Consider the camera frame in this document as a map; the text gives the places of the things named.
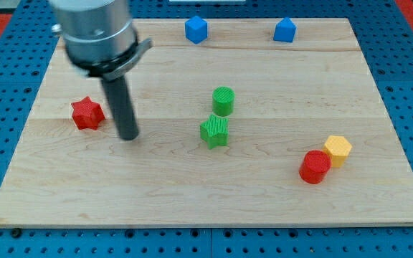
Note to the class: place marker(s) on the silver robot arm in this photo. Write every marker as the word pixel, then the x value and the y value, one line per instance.
pixel 99 36

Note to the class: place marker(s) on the green star block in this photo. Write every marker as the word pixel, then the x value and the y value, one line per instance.
pixel 215 131

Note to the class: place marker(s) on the red star block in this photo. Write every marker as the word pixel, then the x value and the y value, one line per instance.
pixel 87 114

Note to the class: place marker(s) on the green cylinder block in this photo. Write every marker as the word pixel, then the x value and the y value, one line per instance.
pixel 223 101

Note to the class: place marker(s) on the light wooden board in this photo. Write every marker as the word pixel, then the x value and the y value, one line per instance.
pixel 289 97

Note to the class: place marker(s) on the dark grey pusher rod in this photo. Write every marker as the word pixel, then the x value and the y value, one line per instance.
pixel 121 107

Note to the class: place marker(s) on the blue cube block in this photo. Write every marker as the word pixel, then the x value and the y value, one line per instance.
pixel 196 29

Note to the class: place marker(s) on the red cylinder block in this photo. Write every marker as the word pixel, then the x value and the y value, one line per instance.
pixel 315 166

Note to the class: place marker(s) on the blue pentagon block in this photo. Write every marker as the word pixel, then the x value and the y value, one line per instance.
pixel 285 30

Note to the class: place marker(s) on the yellow hexagon block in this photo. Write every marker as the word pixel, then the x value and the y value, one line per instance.
pixel 338 149

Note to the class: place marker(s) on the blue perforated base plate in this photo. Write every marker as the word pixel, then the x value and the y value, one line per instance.
pixel 386 39

